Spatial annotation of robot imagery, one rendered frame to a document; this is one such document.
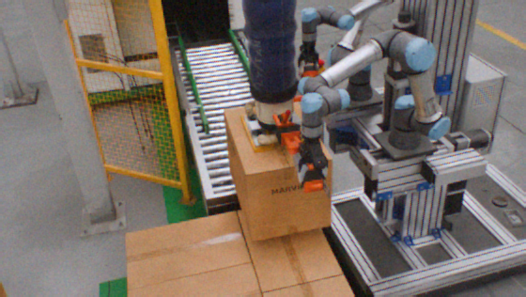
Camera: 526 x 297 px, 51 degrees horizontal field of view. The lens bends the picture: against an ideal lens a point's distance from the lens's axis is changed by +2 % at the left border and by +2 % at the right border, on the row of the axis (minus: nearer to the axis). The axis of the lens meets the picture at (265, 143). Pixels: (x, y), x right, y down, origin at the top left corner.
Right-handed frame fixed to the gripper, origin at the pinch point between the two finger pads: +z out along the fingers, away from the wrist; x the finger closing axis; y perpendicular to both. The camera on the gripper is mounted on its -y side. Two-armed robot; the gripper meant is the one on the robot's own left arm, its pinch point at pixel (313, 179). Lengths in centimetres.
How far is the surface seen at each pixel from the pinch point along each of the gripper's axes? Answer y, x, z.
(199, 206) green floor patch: 146, 38, 119
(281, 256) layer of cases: 29, 7, 66
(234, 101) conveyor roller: 196, -1, 66
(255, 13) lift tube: 51, 9, -51
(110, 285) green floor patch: 89, 100, 120
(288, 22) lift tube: 51, -5, -45
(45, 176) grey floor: 219, 149, 119
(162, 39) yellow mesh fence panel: 150, 46, -6
